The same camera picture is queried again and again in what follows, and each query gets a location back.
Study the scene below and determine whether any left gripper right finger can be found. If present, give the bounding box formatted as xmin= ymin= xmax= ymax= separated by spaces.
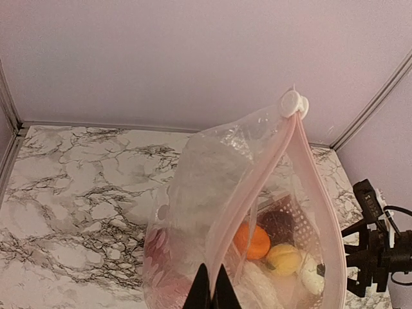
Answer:
xmin=214 ymin=265 xmax=241 ymax=309

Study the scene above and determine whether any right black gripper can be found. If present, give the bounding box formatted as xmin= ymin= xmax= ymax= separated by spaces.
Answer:
xmin=342 ymin=221 xmax=411 ymax=297

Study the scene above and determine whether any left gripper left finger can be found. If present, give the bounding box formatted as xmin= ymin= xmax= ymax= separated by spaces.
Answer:
xmin=183 ymin=263 xmax=212 ymax=309

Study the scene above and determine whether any white knitted vegetable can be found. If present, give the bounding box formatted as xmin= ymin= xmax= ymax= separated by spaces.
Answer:
xmin=234 ymin=261 xmax=283 ymax=309
xmin=297 ymin=250 xmax=325 ymax=295

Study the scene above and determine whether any yellow knitted fruit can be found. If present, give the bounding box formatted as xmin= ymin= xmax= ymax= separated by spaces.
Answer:
xmin=265 ymin=243 xmax=302 ymax=277

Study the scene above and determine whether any pink plastic basket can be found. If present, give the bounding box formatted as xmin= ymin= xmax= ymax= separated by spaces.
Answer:
xmin=257 ymin=194 xmax=323 ymax=261

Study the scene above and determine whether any clear zip top bag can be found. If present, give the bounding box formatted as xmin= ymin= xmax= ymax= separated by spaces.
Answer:
xmin=143 ymin=88 xmax=346 ymax=308

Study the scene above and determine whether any orange knitted fruit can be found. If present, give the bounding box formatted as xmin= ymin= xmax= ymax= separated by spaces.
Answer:
xmin=233 ymin=222 xmax=271 ymax=260

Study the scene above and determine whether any dark red knitted beet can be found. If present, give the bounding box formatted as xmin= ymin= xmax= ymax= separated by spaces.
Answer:
xmin=257 ymin=211 xmax=295 ymax=245

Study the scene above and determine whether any right aluminium frame post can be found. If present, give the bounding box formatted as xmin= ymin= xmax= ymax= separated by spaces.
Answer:
xmin=329 ymin=50 xmax=412 ymax=152

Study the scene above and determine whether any aluminium frame post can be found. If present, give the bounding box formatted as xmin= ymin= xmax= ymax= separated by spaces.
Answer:
xmin=0 ymin=57 xmax=25 ymax=181
xmin=329 ymin=50 xmax=412 ymax=152

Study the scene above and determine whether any left aluminium frame post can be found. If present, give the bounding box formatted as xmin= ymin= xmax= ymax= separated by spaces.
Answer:
xmin=0 ymin=57 xmax=25 ymax=181

